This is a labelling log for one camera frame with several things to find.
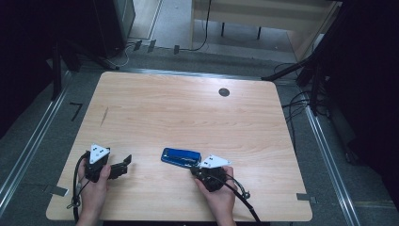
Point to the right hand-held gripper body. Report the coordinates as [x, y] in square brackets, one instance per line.
[213, 179]

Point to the black cabinet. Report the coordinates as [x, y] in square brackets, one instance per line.
[114, 25]

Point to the light wooden bench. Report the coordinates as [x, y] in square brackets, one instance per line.
[266, 15]

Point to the black angled floor tape mark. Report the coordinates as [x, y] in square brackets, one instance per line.
[76, 110]

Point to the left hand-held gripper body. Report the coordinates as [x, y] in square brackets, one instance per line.
[94, 169]

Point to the dark round table grommet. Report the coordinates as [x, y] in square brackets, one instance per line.
[224, 92]

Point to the person's left hand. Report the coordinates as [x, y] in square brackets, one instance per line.
[94, 196]

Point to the dark curtain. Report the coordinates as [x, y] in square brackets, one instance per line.
[25, 47]
[370, 78]

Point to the blue stapler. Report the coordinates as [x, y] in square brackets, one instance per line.
[180, 156]

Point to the grey tape piece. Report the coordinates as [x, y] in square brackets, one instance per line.
[58, 190]
[306, 197]

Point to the person's right hand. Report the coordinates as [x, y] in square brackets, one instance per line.
[222, 201]

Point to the black floor tape strip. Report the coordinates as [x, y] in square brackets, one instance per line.
[137, 45]
[176, 49]
[151, 45]

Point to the metal floor rail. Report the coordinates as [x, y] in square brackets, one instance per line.
[329, 163]
[34, 144]

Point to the black metal stand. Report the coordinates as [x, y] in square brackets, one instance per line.
[301, 66]
[57, 72]

